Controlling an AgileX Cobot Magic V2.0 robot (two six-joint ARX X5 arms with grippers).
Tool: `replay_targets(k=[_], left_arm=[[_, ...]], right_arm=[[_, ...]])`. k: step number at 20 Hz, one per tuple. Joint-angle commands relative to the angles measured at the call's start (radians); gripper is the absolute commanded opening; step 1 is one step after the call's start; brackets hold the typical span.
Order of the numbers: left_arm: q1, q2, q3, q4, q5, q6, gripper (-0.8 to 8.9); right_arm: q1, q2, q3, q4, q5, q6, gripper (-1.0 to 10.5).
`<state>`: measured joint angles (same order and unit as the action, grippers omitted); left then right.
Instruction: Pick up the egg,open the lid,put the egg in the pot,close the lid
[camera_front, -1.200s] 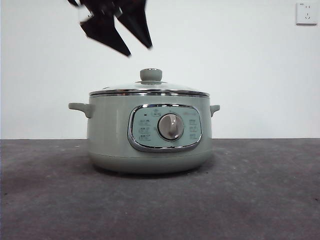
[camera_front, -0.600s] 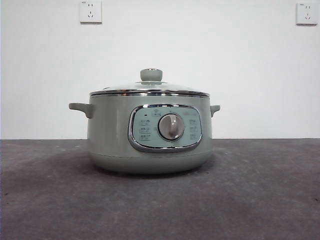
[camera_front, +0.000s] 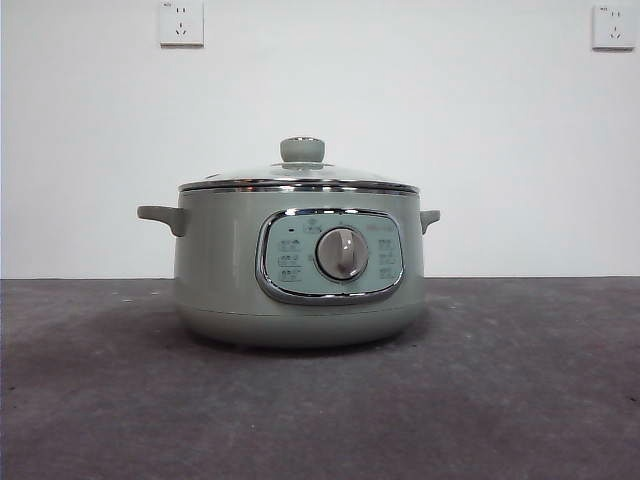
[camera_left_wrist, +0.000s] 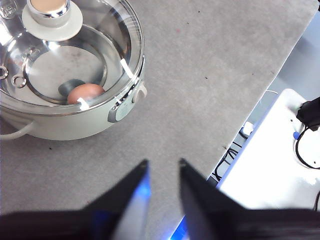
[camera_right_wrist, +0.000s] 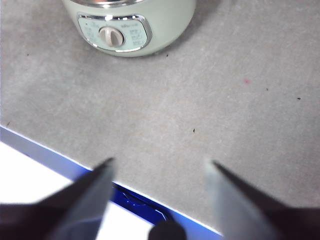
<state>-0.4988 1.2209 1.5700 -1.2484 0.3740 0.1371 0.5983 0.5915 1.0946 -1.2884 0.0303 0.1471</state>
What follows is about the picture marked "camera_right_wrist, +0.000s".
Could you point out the pale green electric pot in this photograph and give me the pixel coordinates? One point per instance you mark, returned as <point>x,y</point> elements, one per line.
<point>170,25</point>

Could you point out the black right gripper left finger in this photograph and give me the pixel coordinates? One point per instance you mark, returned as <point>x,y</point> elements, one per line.
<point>62,215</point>

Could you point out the black round object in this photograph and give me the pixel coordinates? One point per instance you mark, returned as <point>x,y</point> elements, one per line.
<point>167,231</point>

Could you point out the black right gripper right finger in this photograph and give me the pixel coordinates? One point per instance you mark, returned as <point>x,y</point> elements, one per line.
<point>255,215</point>

